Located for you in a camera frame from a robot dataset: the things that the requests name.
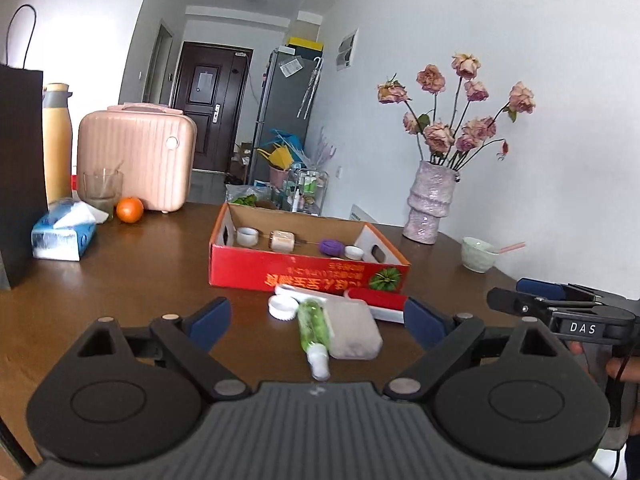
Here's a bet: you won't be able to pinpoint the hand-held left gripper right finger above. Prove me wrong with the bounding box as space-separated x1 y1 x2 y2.
384 296 573 402

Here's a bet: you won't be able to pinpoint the blue and yellow plastic bags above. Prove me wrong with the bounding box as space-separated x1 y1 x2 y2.
257 129 306 171

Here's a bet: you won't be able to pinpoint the translucent white pouch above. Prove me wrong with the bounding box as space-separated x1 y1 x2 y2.
327 300 384 361

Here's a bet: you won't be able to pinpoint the dark entrance door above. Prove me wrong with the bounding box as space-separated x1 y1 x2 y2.
172 41 254 174

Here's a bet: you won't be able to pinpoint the green vegetable bag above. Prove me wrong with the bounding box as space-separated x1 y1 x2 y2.
225 184 274 210

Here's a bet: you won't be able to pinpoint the red cardboard box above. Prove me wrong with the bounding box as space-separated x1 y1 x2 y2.
208 202 412 295

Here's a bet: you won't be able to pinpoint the pale green bowl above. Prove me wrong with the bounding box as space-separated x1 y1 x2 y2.
460 236 499 274

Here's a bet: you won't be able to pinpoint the interior door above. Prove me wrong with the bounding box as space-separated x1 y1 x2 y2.
144 19 174 106

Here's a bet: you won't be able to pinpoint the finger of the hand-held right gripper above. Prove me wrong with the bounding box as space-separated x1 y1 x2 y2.
516 278 624 306
487 287 604 319

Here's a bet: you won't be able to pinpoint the yellow box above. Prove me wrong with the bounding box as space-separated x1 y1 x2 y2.
288 35 325 52

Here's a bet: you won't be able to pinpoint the white scalloped lid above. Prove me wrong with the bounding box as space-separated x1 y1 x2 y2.
268 294 299 321

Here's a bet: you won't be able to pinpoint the dried pink grass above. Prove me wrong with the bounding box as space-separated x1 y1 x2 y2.
314 127 339 171

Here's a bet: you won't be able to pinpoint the black paper bag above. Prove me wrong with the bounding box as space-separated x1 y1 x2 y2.
0 4 46 292

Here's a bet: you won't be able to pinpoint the person's right hand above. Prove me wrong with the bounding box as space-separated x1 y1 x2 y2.
568 341 640 384

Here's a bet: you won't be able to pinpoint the storage trolley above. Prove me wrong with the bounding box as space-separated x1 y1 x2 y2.
282 168 330 216

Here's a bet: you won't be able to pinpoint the pink suitcase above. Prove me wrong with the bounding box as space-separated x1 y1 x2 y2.
77 102 198 215

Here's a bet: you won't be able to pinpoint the red and white box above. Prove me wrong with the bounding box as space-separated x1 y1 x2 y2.
274 283 407 324

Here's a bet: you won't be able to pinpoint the folded umbrella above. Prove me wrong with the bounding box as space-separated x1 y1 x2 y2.
298 57 324 121

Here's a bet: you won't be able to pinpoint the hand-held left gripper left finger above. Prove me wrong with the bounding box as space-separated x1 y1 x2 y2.
65 296 251 403

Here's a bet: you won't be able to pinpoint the bunch of dried pink roses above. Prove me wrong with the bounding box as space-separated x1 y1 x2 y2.
377 52 537 172

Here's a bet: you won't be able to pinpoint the grey refrigerator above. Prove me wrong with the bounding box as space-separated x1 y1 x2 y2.
248 47 324 187

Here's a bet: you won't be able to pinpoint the orange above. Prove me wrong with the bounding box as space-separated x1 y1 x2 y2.
115 196 145 224

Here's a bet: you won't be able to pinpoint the blue tissue pack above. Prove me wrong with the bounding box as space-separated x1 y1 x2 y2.
31 198 110 262

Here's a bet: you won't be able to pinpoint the yellow thermos bottle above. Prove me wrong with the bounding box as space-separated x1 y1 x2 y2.
42 83 75 206

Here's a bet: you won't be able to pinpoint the white wall panel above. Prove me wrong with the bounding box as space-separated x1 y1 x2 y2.
335 28 359 72

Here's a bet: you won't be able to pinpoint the pink textured vase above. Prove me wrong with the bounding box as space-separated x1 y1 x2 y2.
402 160 460 245

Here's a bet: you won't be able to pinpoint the glass cup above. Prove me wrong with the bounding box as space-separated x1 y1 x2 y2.
82 167 125 217

